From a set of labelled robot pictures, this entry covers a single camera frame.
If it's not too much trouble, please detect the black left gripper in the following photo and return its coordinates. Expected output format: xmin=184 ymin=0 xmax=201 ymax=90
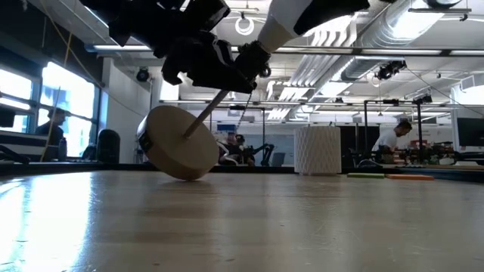
xmin=160 ymin=31 xmax=254 ymax=95

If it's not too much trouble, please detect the wooden lamp with black socket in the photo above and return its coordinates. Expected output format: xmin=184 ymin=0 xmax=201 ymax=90
xmin=136 ymin=40 xmax=272 ymax=181

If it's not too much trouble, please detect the person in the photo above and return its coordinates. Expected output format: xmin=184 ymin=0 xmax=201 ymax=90
xmin=372 ymin=119 xmax=414 ymax=164
xmin=219 ymin=132 xmax=250 ymax=167
xmin=36 ymin=107 xmax=71 ymax=148

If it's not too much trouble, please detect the white textured pen cup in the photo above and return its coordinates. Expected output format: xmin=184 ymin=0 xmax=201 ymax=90
xmin=293 ymin=125 xmax=342 ymax=176

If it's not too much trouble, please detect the black rounded bin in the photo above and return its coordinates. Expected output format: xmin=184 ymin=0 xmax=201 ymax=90
xmin=97 ymin=128 xmax=121 ymax=164

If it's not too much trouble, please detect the green sticky note pad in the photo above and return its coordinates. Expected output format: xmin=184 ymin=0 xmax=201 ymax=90
xmin=346 ymin=172 xmax=386 ymax=179

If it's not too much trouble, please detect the black computer monitor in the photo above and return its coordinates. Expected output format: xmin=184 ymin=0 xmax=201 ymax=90
xmin=456 ymin=116 xmax=484 ymax=147

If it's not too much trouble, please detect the white coiled cable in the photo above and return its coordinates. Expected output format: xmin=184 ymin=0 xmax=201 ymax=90
xmin=234 ymin=16 xmax=256 ymax=36

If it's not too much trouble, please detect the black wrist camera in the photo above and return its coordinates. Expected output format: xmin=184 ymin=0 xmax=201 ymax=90
xmin=183 ymin=0 xmax=231 ymax=33

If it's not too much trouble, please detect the silver ventilation duct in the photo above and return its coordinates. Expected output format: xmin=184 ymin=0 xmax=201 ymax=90
xmin=340 ymin=0 xmax=447 ymax=82

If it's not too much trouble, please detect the black ceiling mounted camera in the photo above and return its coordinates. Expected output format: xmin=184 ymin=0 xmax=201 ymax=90
xmin=376 ymin=60 xmax=408 ymax=81

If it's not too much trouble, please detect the black gantry frame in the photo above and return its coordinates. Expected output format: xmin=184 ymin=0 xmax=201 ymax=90
xmin=364 ymin=98 xmax=424 ymax=164

